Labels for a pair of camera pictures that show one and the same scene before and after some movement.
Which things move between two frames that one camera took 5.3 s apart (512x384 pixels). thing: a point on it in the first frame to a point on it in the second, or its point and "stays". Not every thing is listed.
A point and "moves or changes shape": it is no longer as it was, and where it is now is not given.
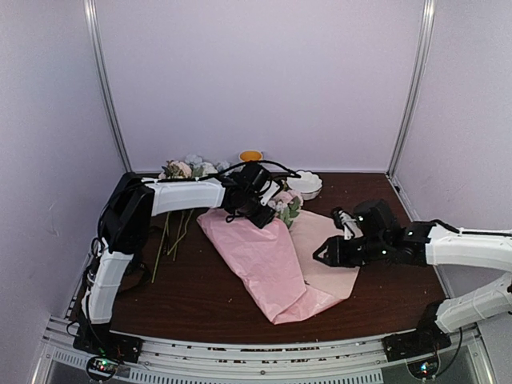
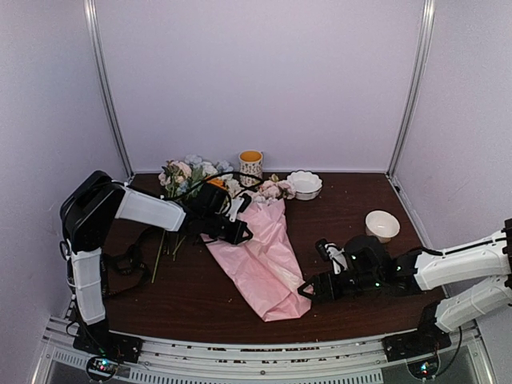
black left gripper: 261,221 to 234,238
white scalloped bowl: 310,184 stays
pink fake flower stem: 286,204 moves or changes shape
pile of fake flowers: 192,168 stays
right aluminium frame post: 423,61 stays
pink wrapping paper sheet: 277,262 moves or changes shape
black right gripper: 336,255 to 319,282
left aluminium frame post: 93,22 stays
